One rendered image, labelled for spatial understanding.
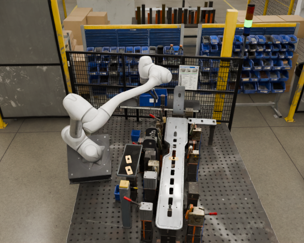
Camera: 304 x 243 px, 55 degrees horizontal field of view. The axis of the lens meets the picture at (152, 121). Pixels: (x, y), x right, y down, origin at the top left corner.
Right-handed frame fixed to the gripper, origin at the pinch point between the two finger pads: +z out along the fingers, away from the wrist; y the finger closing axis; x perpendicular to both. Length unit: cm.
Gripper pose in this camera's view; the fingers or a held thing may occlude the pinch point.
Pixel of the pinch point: (145, 104)
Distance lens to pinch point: 241.6
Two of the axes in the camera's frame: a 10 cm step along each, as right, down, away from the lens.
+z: 0.0, 8.3, 5.6
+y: 9.9, 0.6, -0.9
